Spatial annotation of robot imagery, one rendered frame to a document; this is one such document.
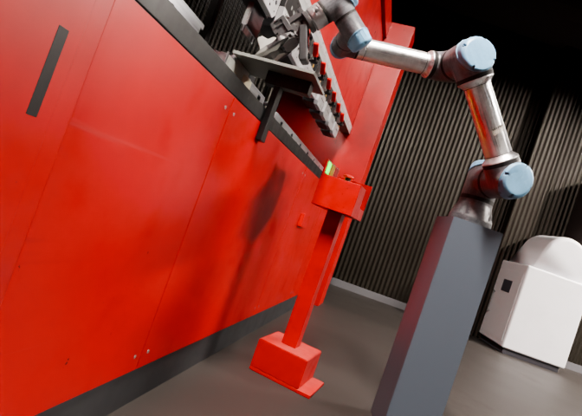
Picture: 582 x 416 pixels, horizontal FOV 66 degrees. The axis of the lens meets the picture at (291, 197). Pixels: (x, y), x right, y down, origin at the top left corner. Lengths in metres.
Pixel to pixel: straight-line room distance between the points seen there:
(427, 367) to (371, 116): 2.33
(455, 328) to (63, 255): 1.26
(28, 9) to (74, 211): 0.37
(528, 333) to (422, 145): 2.24
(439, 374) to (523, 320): 3.47
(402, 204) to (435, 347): 3.70
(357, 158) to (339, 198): 1.88
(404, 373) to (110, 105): 1.27
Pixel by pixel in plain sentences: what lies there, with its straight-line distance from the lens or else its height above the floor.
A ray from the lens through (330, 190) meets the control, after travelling 1.67.
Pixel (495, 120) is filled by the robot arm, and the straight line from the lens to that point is 1.59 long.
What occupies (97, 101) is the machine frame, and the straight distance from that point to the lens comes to 0.77.
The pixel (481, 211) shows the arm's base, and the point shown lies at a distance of 1.68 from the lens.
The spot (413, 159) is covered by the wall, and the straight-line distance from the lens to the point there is 5.33.
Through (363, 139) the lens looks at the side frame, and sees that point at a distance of 3.55.
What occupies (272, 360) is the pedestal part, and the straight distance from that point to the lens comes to 1.74.
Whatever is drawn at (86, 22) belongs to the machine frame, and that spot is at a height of 0.72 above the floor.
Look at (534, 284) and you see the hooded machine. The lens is 5.11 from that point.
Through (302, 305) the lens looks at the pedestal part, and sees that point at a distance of 1.75.
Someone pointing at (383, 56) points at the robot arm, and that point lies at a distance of 1.62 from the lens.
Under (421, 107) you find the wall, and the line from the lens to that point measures 5.46.
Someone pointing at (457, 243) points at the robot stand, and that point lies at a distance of 1.63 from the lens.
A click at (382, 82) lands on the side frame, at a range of 3.68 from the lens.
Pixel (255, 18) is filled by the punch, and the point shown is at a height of 1.14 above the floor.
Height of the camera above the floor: 0.59
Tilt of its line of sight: 2 degrees up
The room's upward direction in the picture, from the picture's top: 20 degrees clockwise
